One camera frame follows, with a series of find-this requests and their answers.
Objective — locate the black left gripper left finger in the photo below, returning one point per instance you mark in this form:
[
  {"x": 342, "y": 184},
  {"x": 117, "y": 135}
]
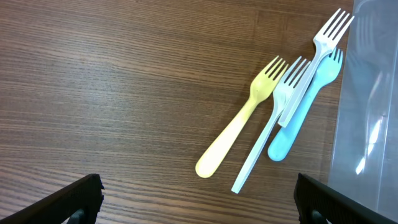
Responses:
[{"x": 79, "y": 202}]

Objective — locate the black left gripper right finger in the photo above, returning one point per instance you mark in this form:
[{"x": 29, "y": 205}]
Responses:
[{"x": 318, "y": 203}]

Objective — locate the light blue plastic fork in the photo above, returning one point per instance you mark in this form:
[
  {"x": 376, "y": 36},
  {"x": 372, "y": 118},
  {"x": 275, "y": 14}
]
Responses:
[{"x": 327, "y": 72}]

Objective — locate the clear plastic container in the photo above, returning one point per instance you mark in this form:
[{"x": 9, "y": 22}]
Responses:
[{"x": 364, "y": 159}]

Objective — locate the long white plastic fork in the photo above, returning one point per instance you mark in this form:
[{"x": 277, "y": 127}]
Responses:
[{"x": 281, "y": 95}]

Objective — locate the yellow plastic fork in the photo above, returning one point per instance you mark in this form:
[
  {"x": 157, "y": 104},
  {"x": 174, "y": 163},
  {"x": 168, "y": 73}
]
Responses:
[{"x": 260, "y": 89}]

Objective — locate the short white plastic fork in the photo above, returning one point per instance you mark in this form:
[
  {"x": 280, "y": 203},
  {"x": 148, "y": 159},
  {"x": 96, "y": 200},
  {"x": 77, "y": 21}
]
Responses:
[{"x": 325, "y": 42}]

